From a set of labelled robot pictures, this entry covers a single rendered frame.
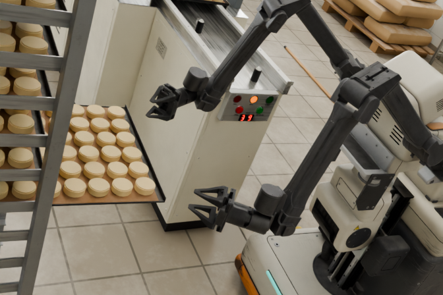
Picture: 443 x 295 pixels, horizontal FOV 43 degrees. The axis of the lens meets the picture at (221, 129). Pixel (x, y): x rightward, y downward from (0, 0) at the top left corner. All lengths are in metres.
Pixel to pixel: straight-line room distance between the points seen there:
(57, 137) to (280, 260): 1.48
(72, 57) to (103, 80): 1.83
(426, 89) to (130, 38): 1.51
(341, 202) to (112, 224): 1.11
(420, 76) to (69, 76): 1.12
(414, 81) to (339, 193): 0.54
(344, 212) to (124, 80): 1.38
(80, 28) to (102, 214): 1.78
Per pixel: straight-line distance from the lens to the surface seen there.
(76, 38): 1.01
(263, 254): 2.42
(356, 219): 2.04
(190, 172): 2.44
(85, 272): 2.46
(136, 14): 2.72
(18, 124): 1.19
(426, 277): 2.25
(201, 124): 2.30
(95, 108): 1.61
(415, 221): 2.20
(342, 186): 2.08
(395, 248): 2.12
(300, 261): 2.46
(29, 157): 1.25
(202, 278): 2.58
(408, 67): 1.85
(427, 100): 1.78
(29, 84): 1.14
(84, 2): 0.98
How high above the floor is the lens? 1.85
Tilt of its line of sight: 31 degrees down
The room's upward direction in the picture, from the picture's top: 22 degrees clockwise
